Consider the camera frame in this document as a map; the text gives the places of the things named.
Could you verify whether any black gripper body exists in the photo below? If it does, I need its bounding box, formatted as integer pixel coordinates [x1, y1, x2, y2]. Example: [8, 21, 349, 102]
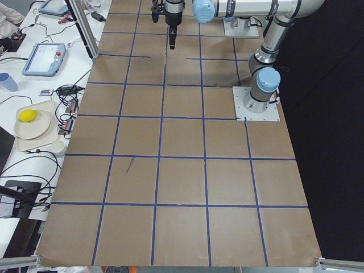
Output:
[151, 0, 185, 27]

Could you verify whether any black power adapter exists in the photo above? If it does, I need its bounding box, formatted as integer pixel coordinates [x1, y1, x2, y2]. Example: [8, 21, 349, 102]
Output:
[91, 11, 106, 22]

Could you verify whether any blue teach pendant tablet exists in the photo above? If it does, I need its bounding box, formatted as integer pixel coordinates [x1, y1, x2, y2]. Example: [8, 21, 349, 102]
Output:
[22, 43, 66, 77]

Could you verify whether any white paper cup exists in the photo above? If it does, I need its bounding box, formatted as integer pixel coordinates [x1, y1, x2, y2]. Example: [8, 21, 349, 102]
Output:
[50, 140, 67, 156]

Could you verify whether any yellow lemon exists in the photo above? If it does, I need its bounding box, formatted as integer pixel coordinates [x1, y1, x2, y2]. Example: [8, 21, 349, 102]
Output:
[18, 109, 37, 122]

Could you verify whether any cream round plate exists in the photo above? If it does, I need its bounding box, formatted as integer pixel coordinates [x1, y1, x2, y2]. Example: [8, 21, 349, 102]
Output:
[14, 110, 51, 139]

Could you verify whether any light blue cup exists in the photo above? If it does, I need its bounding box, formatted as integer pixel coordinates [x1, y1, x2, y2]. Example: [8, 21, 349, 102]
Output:
[0, 72, 18, 92]

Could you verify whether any cream square tray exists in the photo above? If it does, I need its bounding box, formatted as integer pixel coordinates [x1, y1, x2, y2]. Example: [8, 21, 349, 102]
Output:
[14, 100, 58, 152]

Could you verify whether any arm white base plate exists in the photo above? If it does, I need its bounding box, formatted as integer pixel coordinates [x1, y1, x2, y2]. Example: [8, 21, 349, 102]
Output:
[224, 22, 259, 39]
[232, 86, 280, 122]

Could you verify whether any aluminium frame post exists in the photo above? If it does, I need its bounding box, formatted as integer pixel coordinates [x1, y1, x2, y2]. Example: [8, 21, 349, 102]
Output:
[65, 0, 100, 60]

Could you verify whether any black camera stand base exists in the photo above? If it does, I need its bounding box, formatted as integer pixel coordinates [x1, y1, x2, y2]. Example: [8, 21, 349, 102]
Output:
[1, 180, 42, 218]

